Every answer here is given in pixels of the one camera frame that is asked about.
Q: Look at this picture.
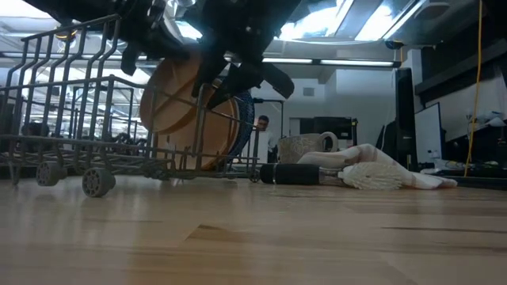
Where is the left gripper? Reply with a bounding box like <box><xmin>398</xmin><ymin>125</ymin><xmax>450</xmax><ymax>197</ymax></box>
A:
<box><xmin>181</xmin><ymin>0</ymin><xmax>304</xmax><ymax>110</ymax></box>

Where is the blue patterned plate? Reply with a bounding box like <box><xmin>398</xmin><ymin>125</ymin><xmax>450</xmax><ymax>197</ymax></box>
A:
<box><xmin>227</xmin><ymin>89</ymin><xmax>256</xmax><ymax>159</ymax></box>

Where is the pale pink plate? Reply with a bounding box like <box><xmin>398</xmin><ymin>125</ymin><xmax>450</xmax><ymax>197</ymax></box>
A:
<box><xmin>152</xmin><ymin>93</ymin><xmax>242</xmax><ymax>171</ymax></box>

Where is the white bristle dish brush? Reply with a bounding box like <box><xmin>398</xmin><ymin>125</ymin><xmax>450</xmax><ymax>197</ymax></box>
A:
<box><xmin>259</xmin><ymin>161</ymin><xmax>405</xmax><ymax>191</ymax></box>

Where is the grey wire dish rack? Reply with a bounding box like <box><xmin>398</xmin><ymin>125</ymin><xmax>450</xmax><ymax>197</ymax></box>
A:
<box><xmin>0</xmin><ymin>13</ymin><xmax>262</xmax><ymax>199</ymax></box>

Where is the person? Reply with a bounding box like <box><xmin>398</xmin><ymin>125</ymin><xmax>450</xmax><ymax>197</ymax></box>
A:
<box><xmin>255</xmin><ymin>114</ymin><xmax>278</xmax><ymax>163</ymax></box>

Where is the grey floral mug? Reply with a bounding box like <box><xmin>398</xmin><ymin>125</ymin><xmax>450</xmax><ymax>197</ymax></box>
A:
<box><xmin>278</xmin><ymin>131</ymin><xmax>340</xmax><ymax>165</ymax></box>

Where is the black cabinet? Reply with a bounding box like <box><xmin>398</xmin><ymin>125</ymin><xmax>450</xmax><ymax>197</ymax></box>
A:
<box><xmin>299</xmin><ymin>116</ymin><xmax>360</xmax><ymax>140</ymax></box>

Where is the long ceiling light strip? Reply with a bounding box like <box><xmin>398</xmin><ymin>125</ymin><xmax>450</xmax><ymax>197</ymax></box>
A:
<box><xmin>223</xmin><ymin>55</ymin><xmax>396</xmax><ymax>67</ymax></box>

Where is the cream dish towel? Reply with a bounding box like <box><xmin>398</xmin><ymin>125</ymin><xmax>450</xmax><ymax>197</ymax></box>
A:
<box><xmin>296</xmin><ymin>142</ymin><xmax>459</xmax><ymax>190</ymax></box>

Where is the black upright pillar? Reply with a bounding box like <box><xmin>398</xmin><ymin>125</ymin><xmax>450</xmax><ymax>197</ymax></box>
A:
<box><xmin>395</xmin><ymin>67</ymin><xmax>417</xmax><ymax>163</ymax></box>

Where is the white whiteboard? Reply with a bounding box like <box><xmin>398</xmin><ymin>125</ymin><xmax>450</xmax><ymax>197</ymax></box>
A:
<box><xmin>414</xmin><ymin>102</ymin><xmax>443</xmax><ymax>163</ymax></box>

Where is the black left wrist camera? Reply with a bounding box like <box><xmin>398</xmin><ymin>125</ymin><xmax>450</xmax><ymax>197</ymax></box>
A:
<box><xmin>259</xmin><ymin>62</ymin><xmax>296</xmax><ymax>100</ymax></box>

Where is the black yellow cord reel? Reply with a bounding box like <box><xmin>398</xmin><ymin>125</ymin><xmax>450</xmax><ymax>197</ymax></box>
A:
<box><xmin>54</xmin><ymin>29</ymin><xmax>79</xmax><ymax>43</ymax></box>

